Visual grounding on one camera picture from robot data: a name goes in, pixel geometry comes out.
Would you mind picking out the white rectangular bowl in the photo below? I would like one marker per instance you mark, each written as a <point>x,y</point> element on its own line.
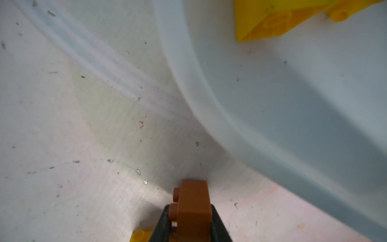
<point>307,109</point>

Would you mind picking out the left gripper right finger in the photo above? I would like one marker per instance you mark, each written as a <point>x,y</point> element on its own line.
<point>219,232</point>

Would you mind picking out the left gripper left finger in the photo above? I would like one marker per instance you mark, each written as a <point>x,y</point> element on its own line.
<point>162,230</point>

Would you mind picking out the brown lego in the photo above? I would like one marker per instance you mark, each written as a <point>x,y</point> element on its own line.
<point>191,211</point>

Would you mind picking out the yellow lego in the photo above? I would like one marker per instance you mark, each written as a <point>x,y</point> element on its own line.
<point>141,236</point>
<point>257,19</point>

